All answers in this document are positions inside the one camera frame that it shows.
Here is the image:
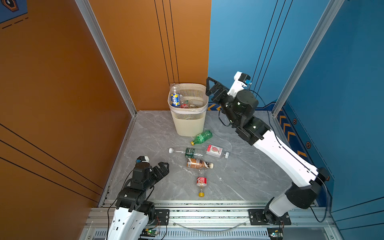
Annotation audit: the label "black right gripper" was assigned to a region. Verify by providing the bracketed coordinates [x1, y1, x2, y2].
[208, 77, 243, 128]

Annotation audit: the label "clear bottle dark green label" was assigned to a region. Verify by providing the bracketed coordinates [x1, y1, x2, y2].
[169, 147, 205, 159]

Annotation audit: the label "brown label bottle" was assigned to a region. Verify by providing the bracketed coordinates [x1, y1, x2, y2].
[187, 158, 214, 169]

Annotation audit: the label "red green label bottle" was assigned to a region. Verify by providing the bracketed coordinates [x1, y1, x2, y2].
[181, 103, 190, 109]

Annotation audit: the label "red label bottle yellow cap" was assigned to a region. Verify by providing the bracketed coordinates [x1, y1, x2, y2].
[196, 170, 208, 198]

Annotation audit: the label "pepsi bottle blue cap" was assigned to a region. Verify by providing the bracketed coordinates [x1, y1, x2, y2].
[170, 85, 181, 108]

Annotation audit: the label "small green bottle yellow cap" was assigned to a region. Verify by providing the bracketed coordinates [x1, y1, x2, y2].
[191, 130, 213, 146]

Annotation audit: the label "white red juice carton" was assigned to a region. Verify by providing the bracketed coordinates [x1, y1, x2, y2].
[206, 145, 230, 159]

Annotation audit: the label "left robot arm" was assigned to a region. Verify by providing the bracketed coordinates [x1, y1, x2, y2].
[106, 161, 170, 240]

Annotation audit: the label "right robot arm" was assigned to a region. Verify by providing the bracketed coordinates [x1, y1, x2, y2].
[206, 72, 330, 225]

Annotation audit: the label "cream slatted waste bin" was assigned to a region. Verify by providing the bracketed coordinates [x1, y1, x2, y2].
[168, 84, 209, 137]

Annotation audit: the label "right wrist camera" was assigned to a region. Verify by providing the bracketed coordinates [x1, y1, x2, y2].
[227, 72, 251, 97]

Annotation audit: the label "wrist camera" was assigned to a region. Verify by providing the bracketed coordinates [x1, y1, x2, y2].
[227, 72, 251, 97]
[136, 156, 150, 163]

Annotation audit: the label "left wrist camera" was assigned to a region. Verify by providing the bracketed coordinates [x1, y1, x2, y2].
[136, 156, 150, 163]

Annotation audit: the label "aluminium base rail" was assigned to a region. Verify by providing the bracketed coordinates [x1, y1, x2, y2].
[80, 200, 342, 240]

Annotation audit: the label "right aluminium frame post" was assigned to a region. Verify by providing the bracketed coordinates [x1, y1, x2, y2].
[272, 0, 345, 117]

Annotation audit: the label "aluminium frame post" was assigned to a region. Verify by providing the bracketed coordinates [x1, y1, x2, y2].
[75, 0, 137, 118]
[272, 0, 345, 117]

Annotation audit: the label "left aluminium frame post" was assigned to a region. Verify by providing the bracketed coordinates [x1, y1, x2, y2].
[75, 0, 137, 118]

